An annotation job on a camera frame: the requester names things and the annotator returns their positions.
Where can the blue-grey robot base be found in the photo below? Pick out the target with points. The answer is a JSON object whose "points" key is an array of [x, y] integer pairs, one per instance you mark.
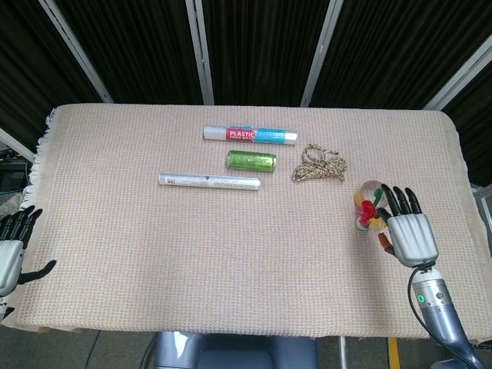
{"points": [[236, 351]]}

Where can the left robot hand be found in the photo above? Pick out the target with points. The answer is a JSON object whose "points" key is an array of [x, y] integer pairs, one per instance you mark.
{"points": [[9, 250]]}

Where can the plastic food wrap roll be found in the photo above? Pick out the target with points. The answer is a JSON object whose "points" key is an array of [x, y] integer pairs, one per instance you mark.
{"points": [[250, 135]]}

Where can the yellow tape roll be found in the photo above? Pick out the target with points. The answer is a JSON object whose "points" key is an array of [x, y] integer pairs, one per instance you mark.
{"points": [[365, 192]]}

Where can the green cylindrical can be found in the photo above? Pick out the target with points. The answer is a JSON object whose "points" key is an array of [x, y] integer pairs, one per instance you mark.
{"points": [[251, 160]]}

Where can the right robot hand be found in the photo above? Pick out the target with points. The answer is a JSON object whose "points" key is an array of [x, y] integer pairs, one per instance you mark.
{"points": [[411, 238]]}

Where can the colorful feather shuttlecock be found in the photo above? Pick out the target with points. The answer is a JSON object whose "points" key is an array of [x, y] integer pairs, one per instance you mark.
{"points": [[369, 215]]}

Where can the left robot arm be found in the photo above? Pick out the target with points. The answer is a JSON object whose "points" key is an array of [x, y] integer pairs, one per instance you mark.
{"points": [[4, 307]]}

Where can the beige woven tablecloth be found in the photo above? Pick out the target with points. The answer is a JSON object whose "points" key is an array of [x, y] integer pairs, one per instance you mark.
{"points": [[153, 250]]}

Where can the grey metal frame post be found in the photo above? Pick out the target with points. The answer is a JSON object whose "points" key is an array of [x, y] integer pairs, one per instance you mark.
{"points": [[77, 48], [321, 54], [459, 77], [15, 144], [201, 50]]}

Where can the clear plastic bag roll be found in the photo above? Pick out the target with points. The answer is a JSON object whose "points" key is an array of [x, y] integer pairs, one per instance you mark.
{"points": [[209, 180]]}

